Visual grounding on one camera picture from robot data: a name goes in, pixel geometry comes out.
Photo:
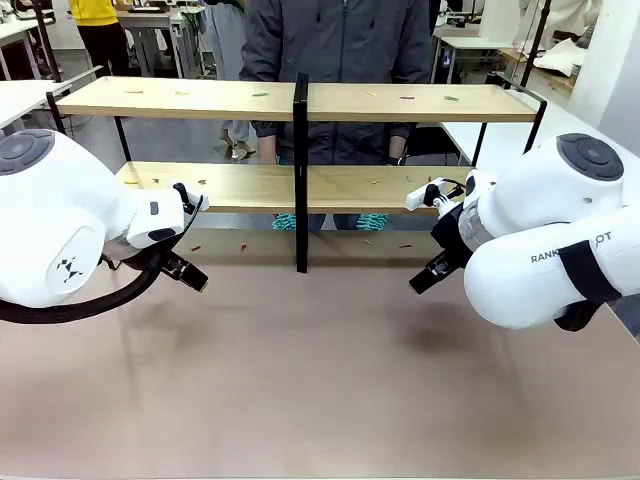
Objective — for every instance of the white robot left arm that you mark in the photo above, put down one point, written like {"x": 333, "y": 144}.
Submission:
{"x": 60, "y": 210}

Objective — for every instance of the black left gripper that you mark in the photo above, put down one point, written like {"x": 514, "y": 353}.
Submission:
{"x": 169, "y": 260}

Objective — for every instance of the black tripod stand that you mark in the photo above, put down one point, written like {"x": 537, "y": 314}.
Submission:
{"x": 536, "y": 45}
{"x": 47, "y": 45}

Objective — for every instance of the person in grey jacket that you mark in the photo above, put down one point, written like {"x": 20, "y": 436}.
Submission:
{"x": 340, "y": 45}

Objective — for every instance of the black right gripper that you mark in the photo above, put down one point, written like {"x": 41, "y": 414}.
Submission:
{"x": 450, "y": 232}

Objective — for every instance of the person in grey trousers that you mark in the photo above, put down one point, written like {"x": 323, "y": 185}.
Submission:
{"x": 227, "y": 50}

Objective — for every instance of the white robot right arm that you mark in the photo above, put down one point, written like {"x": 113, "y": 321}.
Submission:
{"x": 550, "y": 200}

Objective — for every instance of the black wrist watch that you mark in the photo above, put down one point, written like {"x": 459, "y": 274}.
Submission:
{"x": 400, "y": 161}

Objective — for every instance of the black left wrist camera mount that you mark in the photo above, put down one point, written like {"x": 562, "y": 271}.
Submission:
{"x": 185, "y": 197}

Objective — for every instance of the grey metal table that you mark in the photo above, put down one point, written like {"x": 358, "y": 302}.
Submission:
{"x": 150, "y": 22}

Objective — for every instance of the person left forearm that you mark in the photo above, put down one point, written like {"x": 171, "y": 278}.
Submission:
{"x": 397, "y": 145}

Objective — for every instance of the person right forearm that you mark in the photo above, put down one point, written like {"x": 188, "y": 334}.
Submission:
{"x": 267, "y": 145}

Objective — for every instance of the white table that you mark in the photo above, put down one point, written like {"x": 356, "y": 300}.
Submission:
{"x": 20, "y": 100}
{"x": 470, "y": 42}
{"x": 460, "y": 140}

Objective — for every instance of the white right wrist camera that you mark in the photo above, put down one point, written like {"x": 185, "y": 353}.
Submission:
{"x": 420, "y": 196}

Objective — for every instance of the two-tier wooden shelf black frame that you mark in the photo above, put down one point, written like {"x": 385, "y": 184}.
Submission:
{"x": 200, "y": 100}

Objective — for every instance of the person in yellow shirt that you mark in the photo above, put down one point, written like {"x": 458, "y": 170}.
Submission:
{"x": 92, "y": 12}

